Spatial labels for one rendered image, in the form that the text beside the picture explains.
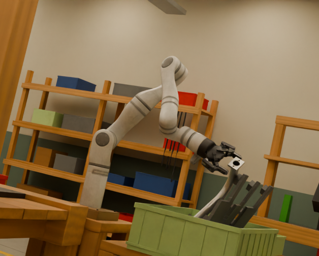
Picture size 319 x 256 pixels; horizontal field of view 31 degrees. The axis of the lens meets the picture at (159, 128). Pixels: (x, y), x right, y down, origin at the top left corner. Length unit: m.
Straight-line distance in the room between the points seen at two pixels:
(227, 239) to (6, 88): 0.90
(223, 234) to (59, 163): 6.42
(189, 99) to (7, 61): 5.76
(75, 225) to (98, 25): 7.19
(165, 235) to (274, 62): 5.74
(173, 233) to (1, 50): 0.88
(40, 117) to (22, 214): 6.83
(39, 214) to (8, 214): 0.17
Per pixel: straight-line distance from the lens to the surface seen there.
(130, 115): 2.46
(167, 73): 2.42
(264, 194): 2.49
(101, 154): 2.44
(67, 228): 2.17
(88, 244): 2.31
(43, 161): 8.58
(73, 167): 8.15
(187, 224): 2.09
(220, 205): 2.10
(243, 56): 7.86
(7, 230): 2.02
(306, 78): 7.50
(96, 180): 2.44
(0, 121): 1.73
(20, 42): 1.75
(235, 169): 2.13
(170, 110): 2.27
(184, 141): 2.21
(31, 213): 1.96
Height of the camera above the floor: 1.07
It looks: 5 degrees up
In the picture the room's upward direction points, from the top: 13 degrees clockwise
